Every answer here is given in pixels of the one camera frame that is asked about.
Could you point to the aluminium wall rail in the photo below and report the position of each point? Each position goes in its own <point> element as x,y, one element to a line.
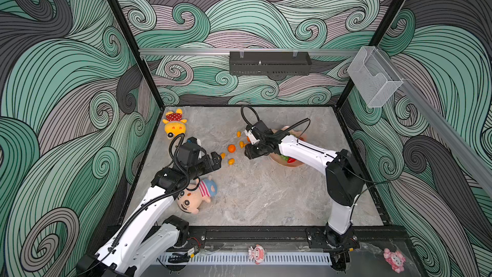
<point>193,51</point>

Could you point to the pink scalloped fruit bowl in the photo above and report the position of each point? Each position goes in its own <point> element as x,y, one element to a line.
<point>277,158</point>

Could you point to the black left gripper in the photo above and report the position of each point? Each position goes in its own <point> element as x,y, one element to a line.
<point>208,167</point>

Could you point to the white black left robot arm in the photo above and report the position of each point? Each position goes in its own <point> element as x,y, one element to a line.
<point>137,244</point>

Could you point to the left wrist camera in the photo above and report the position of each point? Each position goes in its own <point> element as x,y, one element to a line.
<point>190,151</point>

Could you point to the white slotted cable duct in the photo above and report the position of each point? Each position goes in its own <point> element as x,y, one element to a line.
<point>272,258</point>

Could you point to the boy doll plush toy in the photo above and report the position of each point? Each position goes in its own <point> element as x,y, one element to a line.
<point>190,199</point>

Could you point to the orange tangerine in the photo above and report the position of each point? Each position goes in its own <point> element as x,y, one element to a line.
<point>231,148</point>

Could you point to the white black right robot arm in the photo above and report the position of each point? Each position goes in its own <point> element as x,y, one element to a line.
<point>342,171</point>

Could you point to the pink melody figurine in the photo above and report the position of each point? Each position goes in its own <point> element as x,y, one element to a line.
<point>395,259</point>

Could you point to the yellow cow plush toy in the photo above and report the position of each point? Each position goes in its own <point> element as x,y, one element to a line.
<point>175,124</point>

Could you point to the black wall tray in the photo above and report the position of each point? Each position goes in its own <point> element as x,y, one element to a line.
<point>274,65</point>

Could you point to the pink white chopper figurine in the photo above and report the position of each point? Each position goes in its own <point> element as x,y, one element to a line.
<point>256,254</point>

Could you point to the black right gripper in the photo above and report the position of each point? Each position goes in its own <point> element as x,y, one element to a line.
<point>250,154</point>

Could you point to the clear acrylic wall box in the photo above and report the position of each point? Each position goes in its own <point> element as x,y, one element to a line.
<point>375,76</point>

